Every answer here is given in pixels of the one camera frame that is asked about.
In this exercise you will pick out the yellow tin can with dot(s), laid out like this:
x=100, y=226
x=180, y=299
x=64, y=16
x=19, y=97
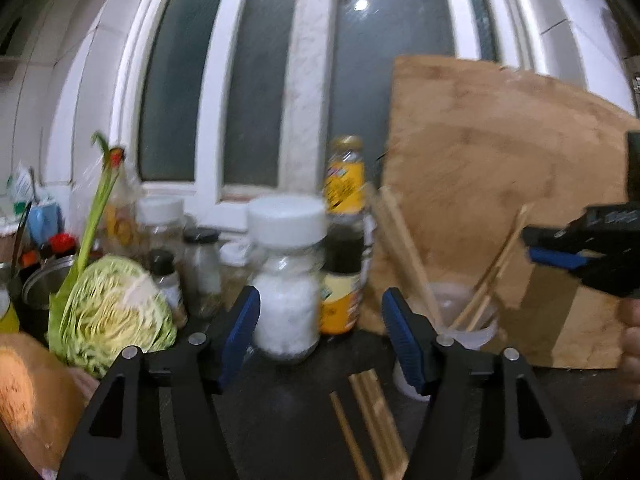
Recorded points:
x=7, y=315

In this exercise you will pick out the wooden cutting board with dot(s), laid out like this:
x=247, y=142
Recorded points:
x=475, y=160

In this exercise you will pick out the oil bottle red cap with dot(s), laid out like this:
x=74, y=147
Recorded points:
x=120, y=220

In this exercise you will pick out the white green packet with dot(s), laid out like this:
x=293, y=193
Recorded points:
x=22, y=185

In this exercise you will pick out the green onion stalk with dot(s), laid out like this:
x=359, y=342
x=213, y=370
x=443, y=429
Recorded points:
x=92, y=220

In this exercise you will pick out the halved green cabbage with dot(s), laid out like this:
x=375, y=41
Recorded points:
x=110, y=315

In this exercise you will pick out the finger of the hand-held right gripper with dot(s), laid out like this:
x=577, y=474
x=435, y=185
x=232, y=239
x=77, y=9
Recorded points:
x=557, y=258
x=600, y=232

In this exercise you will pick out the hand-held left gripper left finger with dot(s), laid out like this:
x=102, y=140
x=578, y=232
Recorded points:
x=242, y=330

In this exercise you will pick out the blue cup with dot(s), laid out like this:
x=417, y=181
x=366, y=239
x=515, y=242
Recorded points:
x=45, y=220

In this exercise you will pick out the small spice bottle black cap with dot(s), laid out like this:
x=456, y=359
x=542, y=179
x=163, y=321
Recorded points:
x=167, y=285

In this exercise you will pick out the pile of wooden chopsticks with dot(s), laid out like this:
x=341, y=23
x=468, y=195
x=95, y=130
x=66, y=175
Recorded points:
x=375, y=420

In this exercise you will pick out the clear plastic cup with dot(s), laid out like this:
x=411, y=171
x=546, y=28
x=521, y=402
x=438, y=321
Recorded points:
x=482, y=340

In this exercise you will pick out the stainless steel pot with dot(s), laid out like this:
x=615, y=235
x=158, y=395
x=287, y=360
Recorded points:
x=40, y=290

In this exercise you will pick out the white window frame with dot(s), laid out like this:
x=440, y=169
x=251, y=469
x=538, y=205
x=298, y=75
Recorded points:
x=220, y=85

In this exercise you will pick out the metal wall hook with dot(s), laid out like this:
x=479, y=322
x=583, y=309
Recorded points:
x=636, y=85

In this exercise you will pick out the slim wooden chopstick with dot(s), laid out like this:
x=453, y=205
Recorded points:
x=495, y=260
x=411, y=247
x=400, y=250
x=492, y=285

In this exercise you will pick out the large glass jar white lid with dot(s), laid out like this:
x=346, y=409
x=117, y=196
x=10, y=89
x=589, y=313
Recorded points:
x=160, y=220

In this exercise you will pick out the salt jar with white lid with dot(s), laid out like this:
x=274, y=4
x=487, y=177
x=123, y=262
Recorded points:
x=285, y=310

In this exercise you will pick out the glass jar black lid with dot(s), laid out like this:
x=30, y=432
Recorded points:
x=202, y=270

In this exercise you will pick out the orange cap sauce bottle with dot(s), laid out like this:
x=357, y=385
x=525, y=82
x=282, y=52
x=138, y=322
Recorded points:
x=30, y=260

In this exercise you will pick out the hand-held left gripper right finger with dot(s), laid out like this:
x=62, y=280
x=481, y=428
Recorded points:
x=402, y=340

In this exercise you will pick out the person's right hand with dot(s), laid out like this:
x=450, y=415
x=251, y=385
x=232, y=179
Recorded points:
x=631, y=350

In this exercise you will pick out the red cap sauce bottle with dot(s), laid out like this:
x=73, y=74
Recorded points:
x=62, y=245

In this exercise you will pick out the small glass jar white lid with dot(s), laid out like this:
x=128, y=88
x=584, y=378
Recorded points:
x=235, y=260

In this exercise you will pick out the soy sauce bottle yellow label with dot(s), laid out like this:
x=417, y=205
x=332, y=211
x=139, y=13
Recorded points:
x=342, y=185

